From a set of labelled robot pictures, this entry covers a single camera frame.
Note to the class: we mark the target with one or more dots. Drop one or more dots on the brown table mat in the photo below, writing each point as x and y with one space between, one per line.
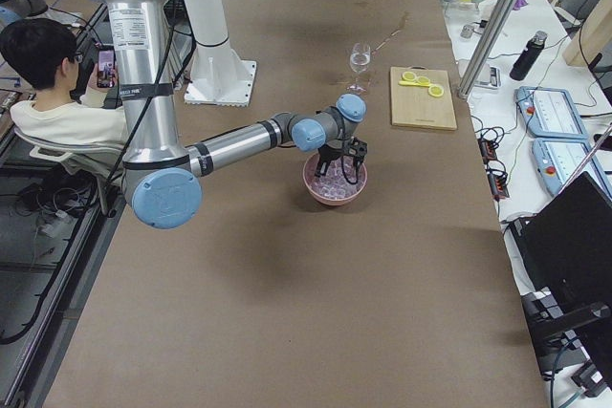
265 298

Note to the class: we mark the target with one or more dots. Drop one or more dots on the seated person in white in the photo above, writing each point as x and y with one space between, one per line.
44 53

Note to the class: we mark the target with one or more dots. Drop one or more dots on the black thermos bottle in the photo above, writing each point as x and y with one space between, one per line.
529 55

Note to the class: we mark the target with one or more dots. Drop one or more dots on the pink bowl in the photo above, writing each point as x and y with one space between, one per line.
308 173

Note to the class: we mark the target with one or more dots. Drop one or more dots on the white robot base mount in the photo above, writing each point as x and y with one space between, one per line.
218 75

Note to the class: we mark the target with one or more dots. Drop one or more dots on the aluminium frame post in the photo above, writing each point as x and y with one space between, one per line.
499 16

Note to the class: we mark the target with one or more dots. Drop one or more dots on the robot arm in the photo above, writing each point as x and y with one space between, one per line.
160 176

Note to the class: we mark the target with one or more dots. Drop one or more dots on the lemon slice far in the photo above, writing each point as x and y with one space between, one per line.
409 77

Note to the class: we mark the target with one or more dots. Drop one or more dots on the clear wine glass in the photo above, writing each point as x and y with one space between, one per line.
359 61

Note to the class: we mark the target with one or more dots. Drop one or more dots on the wooden cutting board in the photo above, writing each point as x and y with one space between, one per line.
414 107

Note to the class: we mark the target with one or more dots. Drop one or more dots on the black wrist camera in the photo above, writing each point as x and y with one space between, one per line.
357 150

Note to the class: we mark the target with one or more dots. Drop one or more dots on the pile of clear ice cubes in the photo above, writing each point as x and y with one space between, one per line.
333 186

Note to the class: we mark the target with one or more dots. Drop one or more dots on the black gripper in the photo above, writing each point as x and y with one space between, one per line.
329 154

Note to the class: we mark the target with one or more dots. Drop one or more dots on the blue teach pendant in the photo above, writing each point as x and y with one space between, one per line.
549 113
557 159

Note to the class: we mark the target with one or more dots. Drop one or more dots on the black monitor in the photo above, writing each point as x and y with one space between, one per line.
566 249

